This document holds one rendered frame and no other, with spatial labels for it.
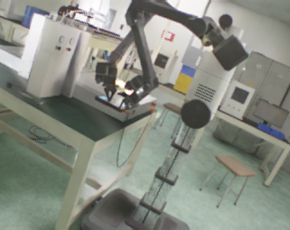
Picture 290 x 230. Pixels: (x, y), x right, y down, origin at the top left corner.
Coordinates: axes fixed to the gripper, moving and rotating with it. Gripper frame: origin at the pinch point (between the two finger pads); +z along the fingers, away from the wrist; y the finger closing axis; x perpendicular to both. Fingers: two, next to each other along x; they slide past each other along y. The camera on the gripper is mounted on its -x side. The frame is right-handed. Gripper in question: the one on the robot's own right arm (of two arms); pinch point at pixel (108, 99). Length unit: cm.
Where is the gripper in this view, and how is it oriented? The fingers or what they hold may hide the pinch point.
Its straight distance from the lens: 154.1
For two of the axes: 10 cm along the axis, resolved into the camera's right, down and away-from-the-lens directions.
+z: -1.3, 9.7, 1.9
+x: 9.0, 2.0, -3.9
